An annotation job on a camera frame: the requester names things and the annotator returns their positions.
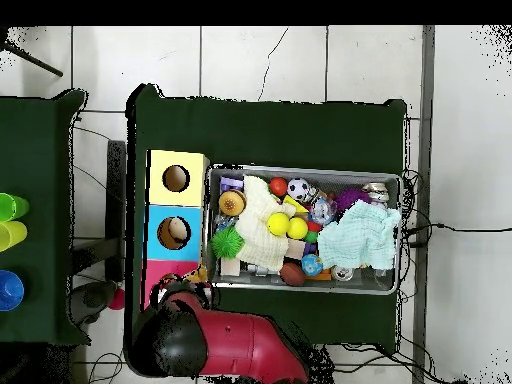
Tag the orange tiger plush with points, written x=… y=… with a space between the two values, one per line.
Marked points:
x=196 y=275

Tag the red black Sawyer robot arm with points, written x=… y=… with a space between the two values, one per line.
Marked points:
x=240 y=344

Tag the wooden box with three holes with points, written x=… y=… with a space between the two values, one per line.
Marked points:
x=192 y=248

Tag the shallow silver mesh bin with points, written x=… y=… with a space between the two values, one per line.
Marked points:
x=360 y=282

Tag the toy hamburger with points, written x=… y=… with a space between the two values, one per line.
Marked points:
x=232 y=203

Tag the cream waffle cloth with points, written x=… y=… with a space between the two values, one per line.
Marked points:
x=256 y=240

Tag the orange red ball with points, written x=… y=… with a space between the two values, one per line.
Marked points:
x=278 y=186

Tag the green spiky rubber ball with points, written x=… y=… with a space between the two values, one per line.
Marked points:
x=226 y=242

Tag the yellow tennis ball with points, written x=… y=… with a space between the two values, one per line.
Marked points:
x=297 y=228

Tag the black white soccer ball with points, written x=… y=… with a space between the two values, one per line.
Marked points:
x=298 y=188

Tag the brown toy football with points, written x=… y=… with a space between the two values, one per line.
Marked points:
x=292 y=274

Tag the blue globe ball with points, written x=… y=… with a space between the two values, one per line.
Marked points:
x=312 y=264

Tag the mint green waffle cloth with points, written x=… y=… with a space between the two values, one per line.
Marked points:
x=360 y=236

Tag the small red floor ball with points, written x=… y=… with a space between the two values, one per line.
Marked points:
x=116 y=300

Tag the dark grey rounded object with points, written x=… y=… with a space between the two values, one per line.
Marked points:
x=94 y=298

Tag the dark green side table cloth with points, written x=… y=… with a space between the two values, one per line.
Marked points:
x=36 y=140

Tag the yellow green plastic cup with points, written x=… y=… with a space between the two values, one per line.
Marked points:
x=14 y=234

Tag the bright green plastic cup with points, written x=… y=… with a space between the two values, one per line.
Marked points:
x=10 y=206

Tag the blue plastic cup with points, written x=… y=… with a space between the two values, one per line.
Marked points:
x=10 y=290

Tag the black tripod leg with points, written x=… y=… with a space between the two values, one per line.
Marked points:
x=40 y=66

